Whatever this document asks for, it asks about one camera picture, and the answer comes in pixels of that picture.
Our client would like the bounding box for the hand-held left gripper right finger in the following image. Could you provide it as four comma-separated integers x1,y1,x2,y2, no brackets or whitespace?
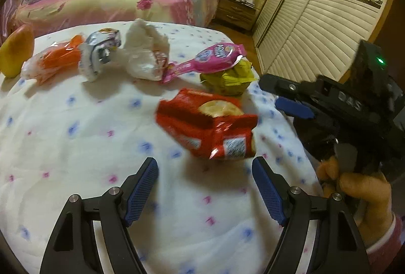
252,156,369,274

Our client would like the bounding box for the bed with pink floral sheet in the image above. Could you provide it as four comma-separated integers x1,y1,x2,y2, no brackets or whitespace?
14,0,219,36

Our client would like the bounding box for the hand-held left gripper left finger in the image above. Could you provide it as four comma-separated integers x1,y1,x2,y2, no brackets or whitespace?
39,157,159,274

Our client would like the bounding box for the wooden nightstand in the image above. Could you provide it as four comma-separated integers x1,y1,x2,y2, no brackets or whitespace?
215,0,257,32

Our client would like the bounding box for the person's right forearm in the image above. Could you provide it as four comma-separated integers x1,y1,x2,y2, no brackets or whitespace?
364,212,405,274

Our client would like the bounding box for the yellow green snack wrapper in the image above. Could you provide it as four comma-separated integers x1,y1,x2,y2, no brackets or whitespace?
200,59,257,97

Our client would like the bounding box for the white plastic bag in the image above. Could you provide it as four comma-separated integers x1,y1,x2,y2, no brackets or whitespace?
122,18,171,81

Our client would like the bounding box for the orange snack wrapper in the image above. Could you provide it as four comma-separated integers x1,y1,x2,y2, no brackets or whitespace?
21,34,84,86

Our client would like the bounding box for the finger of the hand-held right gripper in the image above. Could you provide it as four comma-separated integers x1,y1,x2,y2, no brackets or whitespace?
259,73,306,97
275,96,316,120

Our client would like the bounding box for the cream sliding door wardrobe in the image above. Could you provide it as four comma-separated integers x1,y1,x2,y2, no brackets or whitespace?
253,0,396,62

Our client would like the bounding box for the white floral blanket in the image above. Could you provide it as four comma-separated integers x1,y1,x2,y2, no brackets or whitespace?
0,21,320,274

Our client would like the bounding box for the yellow red apple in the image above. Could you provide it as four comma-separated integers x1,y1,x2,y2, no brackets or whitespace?
0,24,34,78

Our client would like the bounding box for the person's right hand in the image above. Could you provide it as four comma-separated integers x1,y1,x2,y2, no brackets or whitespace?
316,155,394,251

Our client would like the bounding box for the pink snack wrapper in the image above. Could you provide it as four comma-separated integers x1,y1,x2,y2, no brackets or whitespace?
162,43,247,84

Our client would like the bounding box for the red cracker packet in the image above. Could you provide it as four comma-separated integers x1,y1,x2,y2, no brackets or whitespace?
156,88,258,161

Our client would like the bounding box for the silver blue snack wrapper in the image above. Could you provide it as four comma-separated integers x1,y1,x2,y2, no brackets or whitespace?
77,28,123,82

